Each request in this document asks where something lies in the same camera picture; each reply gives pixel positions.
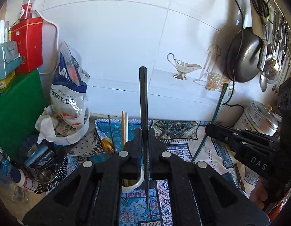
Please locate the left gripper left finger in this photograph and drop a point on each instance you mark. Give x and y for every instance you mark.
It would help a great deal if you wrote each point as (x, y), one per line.
(90, 195)

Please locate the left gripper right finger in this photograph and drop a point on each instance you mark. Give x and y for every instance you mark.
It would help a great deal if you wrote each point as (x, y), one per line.
(199, 195)

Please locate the yellow wooden chopstick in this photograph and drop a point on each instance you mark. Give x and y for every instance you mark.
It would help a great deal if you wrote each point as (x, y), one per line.
(123, 113)

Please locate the silver white chopstick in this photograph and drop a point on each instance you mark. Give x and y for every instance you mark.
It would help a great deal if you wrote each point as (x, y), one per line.
(126, 127)

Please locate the dark grey chopstick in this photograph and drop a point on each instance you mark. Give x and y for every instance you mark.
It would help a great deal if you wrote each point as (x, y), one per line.
(144, 127)

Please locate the person's right hand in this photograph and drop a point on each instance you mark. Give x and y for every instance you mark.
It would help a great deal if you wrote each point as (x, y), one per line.
(259, 195)

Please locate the white ceramic utensil cup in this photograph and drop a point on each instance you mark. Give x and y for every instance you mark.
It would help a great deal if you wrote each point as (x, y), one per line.
(130, 185)

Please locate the metal rice cooker pot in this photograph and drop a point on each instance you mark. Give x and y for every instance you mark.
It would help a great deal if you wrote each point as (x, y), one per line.
(258, 118)

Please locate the gold spoon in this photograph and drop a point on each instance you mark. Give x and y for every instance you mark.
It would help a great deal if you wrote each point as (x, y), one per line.
(107, 145)

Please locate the patterned patchwork table mat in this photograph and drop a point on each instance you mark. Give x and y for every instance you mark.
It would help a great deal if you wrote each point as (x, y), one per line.
(198, 194)

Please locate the metal ladle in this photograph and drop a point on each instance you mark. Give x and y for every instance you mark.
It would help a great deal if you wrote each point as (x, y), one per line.
(263, 82)

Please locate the white bowl with trash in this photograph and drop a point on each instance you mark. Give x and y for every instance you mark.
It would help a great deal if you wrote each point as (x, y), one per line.
(54, 129)

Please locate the perforated metal skimmer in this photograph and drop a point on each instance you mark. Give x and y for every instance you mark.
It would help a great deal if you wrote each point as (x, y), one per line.
(271, 69)

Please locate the black wok pan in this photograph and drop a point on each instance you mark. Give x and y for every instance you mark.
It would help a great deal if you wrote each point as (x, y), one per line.
(243, 56)

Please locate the green box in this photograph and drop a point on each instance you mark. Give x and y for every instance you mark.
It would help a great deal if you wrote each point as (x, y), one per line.
(21, 103)

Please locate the white blue plastic bag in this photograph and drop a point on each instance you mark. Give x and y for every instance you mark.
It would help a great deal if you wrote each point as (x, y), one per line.
(68, 91)

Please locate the wooden cutting board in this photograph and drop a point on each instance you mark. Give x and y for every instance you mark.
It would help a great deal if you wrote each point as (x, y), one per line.
(258, 26)

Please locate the black scissors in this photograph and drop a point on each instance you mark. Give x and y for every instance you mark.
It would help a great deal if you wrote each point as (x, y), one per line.
(262, 9)

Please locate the teal tissue box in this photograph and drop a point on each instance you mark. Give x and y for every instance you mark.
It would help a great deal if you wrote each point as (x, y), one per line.
(9, 58)

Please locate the red tin box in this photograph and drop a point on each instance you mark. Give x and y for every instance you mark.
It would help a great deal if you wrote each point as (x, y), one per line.
(28, 35)

